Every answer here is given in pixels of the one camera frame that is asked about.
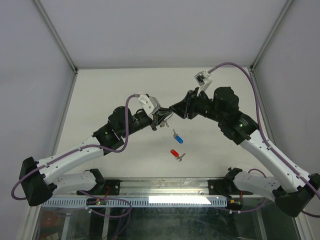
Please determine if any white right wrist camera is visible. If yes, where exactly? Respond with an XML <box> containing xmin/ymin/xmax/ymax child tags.
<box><xmin>194</xmin><ymin>71</ymin><xmax>213</xmax><ymax>96</ymax></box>

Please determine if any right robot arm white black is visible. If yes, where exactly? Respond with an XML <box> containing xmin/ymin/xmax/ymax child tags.
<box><xmin>169</xmin><ymin>87</ymin><xmax>320</xmax><ymax>218</ymax></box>

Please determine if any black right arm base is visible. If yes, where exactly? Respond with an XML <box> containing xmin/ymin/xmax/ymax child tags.
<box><xmin>207</xmin><ymin>167</ymin><xmax>243</xmax><ymax>198</ymax></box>

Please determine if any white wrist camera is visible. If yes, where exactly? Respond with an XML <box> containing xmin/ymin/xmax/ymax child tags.
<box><xmin>194</xmin><ymin>71</ymin><xmax>213</xmax><ymax>96</ymax></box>
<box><xmin>137</xmin><ymin>93</ymin><xmax>161</xmax><ymax>119</ymax></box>

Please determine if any aluminium frame post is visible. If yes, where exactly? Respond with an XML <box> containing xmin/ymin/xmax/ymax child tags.
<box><xmin>31</xmin><ymin>0</ymin><xmax>79</xmax><ymax>156</ymax></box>
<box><xmin>249</xmin><ymin>0</ymin><xmax>296</xmax><ymax>144</ymax></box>

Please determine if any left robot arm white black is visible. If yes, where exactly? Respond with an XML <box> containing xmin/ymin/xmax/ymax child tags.
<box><xmin>17</xmin><ymin>106</ymin><xmax>172</xmax><ymax>207</ymax></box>

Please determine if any key with red tag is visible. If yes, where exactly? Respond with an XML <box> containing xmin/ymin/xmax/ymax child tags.
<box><xmin>170</xmin><ymin>149</ymin><xmax>186</xmax><ymax>162</ymax></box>

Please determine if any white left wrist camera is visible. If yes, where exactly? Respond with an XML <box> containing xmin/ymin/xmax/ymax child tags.
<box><xmin>137</xmin><ymin>93</ymin><xmax>161</xmax><ymax>119</ymax></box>

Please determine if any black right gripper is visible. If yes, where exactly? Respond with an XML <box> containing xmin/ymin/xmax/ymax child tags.
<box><xmin>168</xmin><ymin>87</ymin><xmax>226</xmax><ymax>124</ymax></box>

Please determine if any aluminium mounting rail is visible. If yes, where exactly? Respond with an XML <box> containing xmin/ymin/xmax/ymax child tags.
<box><xmin>49</xmin><ymin>176</ymin><xmax>300</xmax><ymax>198</ymax></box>

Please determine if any key with blue tag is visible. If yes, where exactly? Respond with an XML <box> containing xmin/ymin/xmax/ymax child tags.
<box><xmin>172</xmin><ymin>129</ymin><xmax>184</xmax><ymax>144</ymax></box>

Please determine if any white slotted cable duct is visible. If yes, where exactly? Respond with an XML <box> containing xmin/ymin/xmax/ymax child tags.
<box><xmin>42</xmin><ymin>195</ymin><xmax>227</xmax><ymax>208</ymax></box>

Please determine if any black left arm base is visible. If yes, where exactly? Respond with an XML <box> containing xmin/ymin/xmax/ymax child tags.
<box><xmin>83</xmin><ymin>168</ymin><xmax>122</xmax><ymax>196</ymax></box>

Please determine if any right aluminium frame post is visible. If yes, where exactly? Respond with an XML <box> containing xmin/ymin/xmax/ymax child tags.
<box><xmin>249</xmin><ymin>0</ymin><xmax>296</xmax><ymax>144</ymax></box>

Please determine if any left aluminium frame post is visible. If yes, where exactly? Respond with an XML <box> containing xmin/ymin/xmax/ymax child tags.
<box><xmin>31</xmin><ymin>0</ymin><xmax>79</xmax><ymax>156</ymax></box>

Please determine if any metal keyring with clips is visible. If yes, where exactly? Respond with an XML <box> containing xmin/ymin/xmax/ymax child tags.
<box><xmin>158</xmin><ymin>112</ymin><xmax>174</xmax><ymax>128</ymax></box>

